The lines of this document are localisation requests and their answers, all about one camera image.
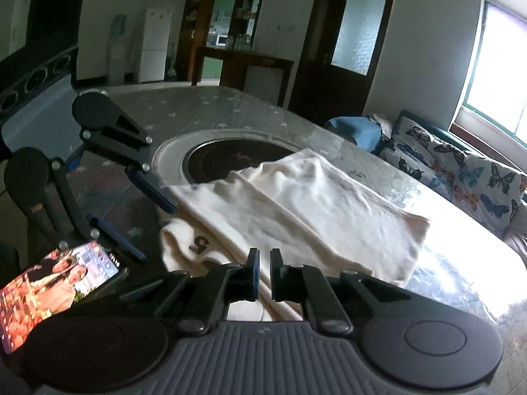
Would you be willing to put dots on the white refrigerator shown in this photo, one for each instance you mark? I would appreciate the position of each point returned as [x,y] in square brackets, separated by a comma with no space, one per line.
[154,45]

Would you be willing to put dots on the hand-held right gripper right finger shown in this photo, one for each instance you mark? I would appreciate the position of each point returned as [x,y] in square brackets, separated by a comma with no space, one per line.
[275,275]

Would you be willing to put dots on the green framed window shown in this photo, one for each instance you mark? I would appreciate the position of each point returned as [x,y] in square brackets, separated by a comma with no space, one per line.
[498,70]

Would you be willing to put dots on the white water dispenser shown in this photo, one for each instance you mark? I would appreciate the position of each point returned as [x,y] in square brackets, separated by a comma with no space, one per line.
[117,49]

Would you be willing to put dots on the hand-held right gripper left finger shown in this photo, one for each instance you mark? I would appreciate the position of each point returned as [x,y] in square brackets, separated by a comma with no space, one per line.
[255,275]

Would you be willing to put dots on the dark wooden counter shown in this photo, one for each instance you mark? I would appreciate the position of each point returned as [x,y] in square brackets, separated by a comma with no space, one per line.
[234,59]

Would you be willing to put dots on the smartphone with lit screen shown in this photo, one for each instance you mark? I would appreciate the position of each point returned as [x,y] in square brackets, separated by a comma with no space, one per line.
[53,284]

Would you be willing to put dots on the blue pillow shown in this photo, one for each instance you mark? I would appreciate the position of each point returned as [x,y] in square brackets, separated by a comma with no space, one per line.
[350,131]

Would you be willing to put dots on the round black induction cooktop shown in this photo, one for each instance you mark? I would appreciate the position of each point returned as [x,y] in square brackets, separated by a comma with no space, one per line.
[230,160]

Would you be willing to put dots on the dark wooden shelf cabinet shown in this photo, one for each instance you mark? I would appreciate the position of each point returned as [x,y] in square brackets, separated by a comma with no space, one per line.
[201,12]

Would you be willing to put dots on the cream garment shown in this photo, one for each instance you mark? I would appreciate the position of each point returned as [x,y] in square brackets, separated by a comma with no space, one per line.
[308,205]

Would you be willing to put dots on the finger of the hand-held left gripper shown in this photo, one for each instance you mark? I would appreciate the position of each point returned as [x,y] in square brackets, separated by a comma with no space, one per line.
[152,191]
[119,240]

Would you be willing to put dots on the beige towel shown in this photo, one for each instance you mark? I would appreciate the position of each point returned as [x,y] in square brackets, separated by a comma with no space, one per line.
[381,125]

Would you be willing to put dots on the dark wooden door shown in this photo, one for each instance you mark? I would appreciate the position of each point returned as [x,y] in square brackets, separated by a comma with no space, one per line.
[313,49]

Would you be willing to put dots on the teal sofa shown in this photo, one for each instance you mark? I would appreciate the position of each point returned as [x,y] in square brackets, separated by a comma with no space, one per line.
[436,131]

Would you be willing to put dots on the butterfly print cushion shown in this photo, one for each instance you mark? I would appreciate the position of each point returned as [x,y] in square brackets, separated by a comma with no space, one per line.
[424,156]
[490,189]

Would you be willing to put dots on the dark rectangular wall panel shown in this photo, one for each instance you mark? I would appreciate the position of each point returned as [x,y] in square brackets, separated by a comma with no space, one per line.
[57,12]

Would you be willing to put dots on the white microwave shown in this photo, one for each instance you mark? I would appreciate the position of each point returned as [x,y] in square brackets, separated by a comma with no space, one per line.
[220,40]

